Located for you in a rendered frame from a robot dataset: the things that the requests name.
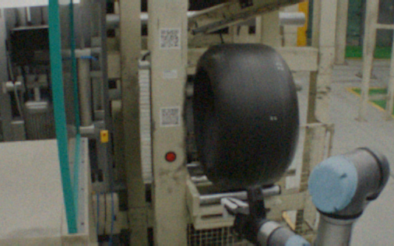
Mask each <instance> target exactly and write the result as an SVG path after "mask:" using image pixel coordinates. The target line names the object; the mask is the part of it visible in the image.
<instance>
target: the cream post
mask: <svg viewBox="0 0 394 246"><path fill-rule="evenodd" d="M147 26H148V53H149V52H150V50H151V51H152V55H151V58H150V56H149V62H150V63H151V69H149V73H148V74H149V85H150V86H149V88H150V94H149V96H150V98H149V100H150V120H151V121H152V123H153V124H152V125H150V142H151V144H150V145H151V170H152V172H153V177H154V181H152V182H151V195H152V199H153V243H154V246H187V202H186V182H187V0H148V23H147ZM160 28H180V48H171V49H164V50H159V33H160ZM163 70H177V78H173V79H164V74H163ZM161 107H180V125H175V126H164V127H160V108H161ZM168 153H173V154H174V159H173V160H172V161H168V160H167V154H168Z"/></svg>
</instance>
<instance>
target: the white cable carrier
mask: <svg viewBox="0 0 394 246"><path fill-rule="evenodd" d="M139 65H151V63H150V62H149V61H148V59H146V60H145V61H144V60H143V61H141V59H139ZM148 73H149V69H139V88H140V90H139V92H140V95H139V117H140V119H139V121H140V123H139V124H140V141H141V142H140V145H141V146H140V149H141V162H142V177H143V178H149V177H153V174H152V173H151V171H152V170H151V145H150V144H151V142H150V125H152V124H153V123H152V121H151V120H150V100H149V98H150V96H149V94H150V88H149V86H150V85H149V74H148ZM148 136H149V137H148Z"/></svg>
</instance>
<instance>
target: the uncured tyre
mask: <svg viewBox="0 0 394 246"><path fill-rule="evenodd" d="M232 57H250V58H232ZM275 62H278V63H282V65H283V68H284V70H285V71H282V70H278V69H277V67H276V64H275ZM271 114H277V122H269V116H270V115H271ZM193 122H194V130H195V142H196V147H197V151H198V155H199V161H200V164H201V166H202V170H203V173H204V175H205V177H206V179H207V180H208V181H210V182H211V183H212V184H214V185H215V186H217V187H218V188H223V189H228V190H230V189H238V188H247V187H251V186H255V185H261V186H268V185H272V184H274V183H276V182H278V181H280V179H281V178H282V176H283V175H285V173H286V172H287V170H288V169H289V168H290V166H291V164H292V163H293V162H294V158H295V156H296V153H297V143H298V137H299V125H300V117H299V106H298V98H297V91H296V87H295V84H294V79H293V76H292V74H291V70H290V68H289V66H288V64H287V63H286V61H285V60H284V59H283V57H282V56H281V55H280V54H279V53H278V52H276V51H275V50H274V49H273V48H272V47H270V46H268V45H265V44H252V43H234V44H216V45H213V46H211V47H208V48H207V49H206V50H205V51H204V52H203V53H202V56H201V57H200V58H199V60H198V62H197V65H196V68H195V77H194V84H193Z"/></svg>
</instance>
